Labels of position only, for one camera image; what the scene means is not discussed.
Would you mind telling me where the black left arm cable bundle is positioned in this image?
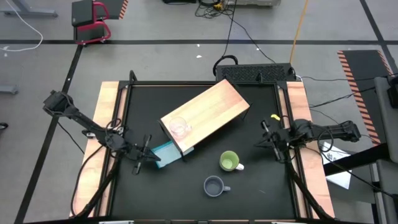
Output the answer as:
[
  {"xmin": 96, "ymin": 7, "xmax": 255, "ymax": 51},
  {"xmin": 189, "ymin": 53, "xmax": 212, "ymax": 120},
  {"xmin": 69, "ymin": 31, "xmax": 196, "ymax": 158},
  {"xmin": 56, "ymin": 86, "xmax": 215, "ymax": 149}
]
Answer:
[{"xmin": 70, "ymin": 118, "xmax": 122, "ymax": 218}]

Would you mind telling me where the clear glass mug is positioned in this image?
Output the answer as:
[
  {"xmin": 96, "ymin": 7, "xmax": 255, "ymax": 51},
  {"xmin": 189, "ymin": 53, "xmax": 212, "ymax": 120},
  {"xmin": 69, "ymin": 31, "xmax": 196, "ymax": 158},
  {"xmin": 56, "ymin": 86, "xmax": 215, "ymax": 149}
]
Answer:
[{"xmin": 169, "ymin": 116, "xmax": 193, "ymax": 139}]

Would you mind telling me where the wooden table side board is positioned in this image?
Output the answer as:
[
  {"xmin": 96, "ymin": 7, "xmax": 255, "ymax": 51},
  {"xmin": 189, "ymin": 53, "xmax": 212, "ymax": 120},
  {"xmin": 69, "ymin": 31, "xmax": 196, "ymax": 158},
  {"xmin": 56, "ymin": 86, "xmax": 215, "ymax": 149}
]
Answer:
[
  {"xmin": 279, "ymin": 81, "xmax": 335, "ymax": 218},
  {"xmin": 70, "ymin": 81, "xmax": 128, "ymax": 217}
]

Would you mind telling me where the wooden shelf with black frame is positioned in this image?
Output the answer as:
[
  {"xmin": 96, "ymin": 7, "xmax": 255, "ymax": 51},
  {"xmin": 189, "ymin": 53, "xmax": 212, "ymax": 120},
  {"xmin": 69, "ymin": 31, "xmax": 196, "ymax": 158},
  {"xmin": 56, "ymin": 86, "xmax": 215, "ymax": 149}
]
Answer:
[{"xmin": 158, "ymin": 78, "xmax": 252, "ymax": 162}]

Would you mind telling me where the green mug with white handle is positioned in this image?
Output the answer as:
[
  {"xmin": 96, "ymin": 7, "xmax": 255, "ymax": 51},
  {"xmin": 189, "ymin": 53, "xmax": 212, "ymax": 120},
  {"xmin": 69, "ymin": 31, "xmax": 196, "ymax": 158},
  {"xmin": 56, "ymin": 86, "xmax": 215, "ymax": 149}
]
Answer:
[{"xmin": 219, "ymin": 150, "xmax": 245, "ymax": 172}]

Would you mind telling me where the black panel with hazard stripes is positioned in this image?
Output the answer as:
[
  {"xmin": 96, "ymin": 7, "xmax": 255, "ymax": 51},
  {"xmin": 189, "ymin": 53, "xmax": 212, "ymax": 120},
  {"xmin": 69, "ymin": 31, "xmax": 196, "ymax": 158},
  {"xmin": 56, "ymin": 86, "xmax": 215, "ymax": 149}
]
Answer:
[{"xmin": 99, "ymin": 0, "xmax": 129, "ymax": 20}]

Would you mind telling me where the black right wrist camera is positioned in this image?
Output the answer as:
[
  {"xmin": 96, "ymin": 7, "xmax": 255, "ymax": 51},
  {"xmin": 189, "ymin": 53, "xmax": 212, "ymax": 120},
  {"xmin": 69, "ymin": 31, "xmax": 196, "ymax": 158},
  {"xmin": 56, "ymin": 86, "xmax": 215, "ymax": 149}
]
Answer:
[{"xmin": 276, "ymin": 127, "xmax": 295, "ymax": 142}]

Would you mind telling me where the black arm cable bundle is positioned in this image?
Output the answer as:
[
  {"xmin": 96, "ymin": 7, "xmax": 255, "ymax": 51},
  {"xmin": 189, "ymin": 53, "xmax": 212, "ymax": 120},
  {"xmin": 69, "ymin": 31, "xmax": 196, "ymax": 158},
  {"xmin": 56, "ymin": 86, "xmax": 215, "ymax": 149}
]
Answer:
[
  {"xmin": 70, "ymin": 118, "xmax": 122, "ymax": 218},
  {"xmin": 284, "ymin": 149, "xmax": 334, "ymax": 220}
]

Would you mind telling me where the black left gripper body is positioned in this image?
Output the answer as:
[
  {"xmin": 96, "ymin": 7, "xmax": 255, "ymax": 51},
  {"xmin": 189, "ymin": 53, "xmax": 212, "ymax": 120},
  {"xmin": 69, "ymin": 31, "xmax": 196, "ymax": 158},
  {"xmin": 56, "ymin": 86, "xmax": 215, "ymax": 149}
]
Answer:
[{"xmin": 124, "ymin": 134, "xmax": 153, "ymax": 175}]

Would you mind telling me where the grey ceramic mug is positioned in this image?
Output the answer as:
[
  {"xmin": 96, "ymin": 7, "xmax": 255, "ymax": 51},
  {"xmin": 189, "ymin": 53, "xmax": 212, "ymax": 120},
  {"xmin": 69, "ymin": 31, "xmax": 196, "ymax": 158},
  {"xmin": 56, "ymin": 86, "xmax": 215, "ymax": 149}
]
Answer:
[{"xmin": 203, "ymin": 175, "xmax": 231, "ymax": 198}]

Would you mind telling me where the black mat with hazard stripes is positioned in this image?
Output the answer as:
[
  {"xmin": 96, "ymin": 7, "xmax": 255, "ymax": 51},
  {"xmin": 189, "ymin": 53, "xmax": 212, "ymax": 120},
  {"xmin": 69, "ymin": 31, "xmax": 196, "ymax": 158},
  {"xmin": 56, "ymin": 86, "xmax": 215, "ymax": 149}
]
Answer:
[{"xmin": 337, "ymin": 49, "xmax": 394, "ymax": 146}]

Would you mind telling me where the black computer case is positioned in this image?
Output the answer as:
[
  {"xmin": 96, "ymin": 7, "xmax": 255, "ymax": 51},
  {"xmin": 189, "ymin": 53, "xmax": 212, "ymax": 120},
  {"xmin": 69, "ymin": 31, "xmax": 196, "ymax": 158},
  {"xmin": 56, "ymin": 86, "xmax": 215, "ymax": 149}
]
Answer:
[{"xmin": 214, "ymin": 63, "xmax": 296, "ymax": 83}]

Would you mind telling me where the grey table foot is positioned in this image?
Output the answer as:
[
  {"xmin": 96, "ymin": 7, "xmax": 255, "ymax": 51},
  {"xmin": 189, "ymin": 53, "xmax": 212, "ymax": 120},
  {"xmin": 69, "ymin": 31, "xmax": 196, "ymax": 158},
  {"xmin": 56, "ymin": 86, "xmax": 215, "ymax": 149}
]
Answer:
[{"xmin": 0, "ymin": 0, "xmax": 58, "ymax": 18}]

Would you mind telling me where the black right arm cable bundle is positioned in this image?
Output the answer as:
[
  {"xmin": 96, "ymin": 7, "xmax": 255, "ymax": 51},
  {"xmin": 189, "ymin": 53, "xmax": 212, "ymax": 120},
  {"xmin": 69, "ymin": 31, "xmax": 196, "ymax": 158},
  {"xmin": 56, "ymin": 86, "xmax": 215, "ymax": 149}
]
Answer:
[{"xmin": 284, "ymin": 149, "xmax": 334, "ymax": 220}]

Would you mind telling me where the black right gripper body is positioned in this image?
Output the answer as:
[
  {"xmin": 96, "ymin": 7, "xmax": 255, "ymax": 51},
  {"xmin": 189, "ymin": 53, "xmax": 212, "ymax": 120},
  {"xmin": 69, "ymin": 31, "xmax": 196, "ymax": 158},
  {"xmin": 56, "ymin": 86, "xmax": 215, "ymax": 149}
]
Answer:
[{"xmin": 261, "ymin": 119, "xmax": 295, "ymax": 162}]

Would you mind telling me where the white paper sheet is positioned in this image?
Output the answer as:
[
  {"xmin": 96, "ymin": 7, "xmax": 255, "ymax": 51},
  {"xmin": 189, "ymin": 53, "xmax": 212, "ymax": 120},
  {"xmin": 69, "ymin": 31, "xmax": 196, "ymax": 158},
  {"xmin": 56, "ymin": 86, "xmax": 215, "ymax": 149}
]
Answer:
[{"xmin": 320, "ymin": 141, "xmax": 352, "ymax": 190}]

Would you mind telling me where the black floor cable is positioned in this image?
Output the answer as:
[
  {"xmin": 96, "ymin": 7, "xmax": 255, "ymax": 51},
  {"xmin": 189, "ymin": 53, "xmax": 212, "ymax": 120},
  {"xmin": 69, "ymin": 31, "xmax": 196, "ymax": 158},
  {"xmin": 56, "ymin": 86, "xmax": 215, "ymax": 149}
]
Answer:
[
  {"xmin": 231, "ymin": 15, "xmax": 277, "ymax": 64},
  {"xmin": 213, "ymin": 0, "xmax": 239, "ymax": 77}
]

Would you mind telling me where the pink and black cart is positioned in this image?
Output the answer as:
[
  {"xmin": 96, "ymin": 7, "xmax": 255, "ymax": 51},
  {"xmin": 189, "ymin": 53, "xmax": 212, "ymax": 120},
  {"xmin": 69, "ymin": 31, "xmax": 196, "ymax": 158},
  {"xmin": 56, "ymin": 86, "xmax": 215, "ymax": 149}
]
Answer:
[{"xmin": 71, "ymin": 0, "xmax": 112, "ymax": 45}]

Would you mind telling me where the yellow floor cable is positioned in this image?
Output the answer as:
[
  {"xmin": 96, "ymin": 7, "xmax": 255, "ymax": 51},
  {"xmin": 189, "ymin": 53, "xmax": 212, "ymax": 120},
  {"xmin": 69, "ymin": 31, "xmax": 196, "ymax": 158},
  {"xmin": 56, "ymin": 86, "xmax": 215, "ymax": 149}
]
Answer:
[{"xmin": 289, "ymin": 0, "xmax": 310, "ymax": 64}]

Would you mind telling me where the white floor cable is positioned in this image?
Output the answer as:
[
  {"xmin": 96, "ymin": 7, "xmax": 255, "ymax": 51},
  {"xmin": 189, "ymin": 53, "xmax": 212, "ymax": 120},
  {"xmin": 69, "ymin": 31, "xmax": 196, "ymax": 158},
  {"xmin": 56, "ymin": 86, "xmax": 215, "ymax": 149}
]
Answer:
[{"xmin": 0, "ymin": 0, "xmax": 44, "ymax": 52}]

